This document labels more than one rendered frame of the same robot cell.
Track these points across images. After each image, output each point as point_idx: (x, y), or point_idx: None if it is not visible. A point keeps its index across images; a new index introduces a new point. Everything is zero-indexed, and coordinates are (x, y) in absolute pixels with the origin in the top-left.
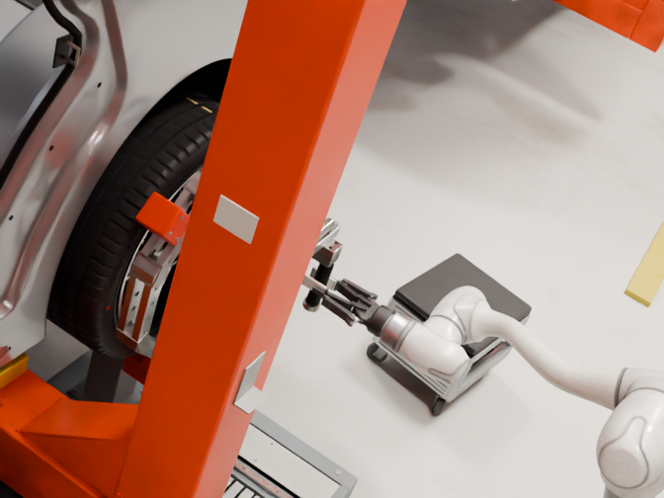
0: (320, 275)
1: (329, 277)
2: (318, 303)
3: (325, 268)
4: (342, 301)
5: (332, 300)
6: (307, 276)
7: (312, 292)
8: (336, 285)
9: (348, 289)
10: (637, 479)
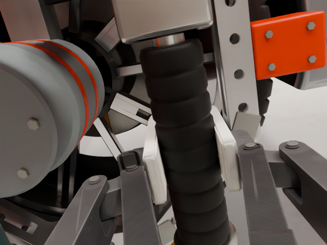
0: (150, 101)
1: (183, 112)
2: (202, 243)
3: (140, 58)
4: (123, 226)
5: (86, 202)
6: (152, 120)
7: (168, 187)
8: (239, 165)
9: (254, 180)
10: None
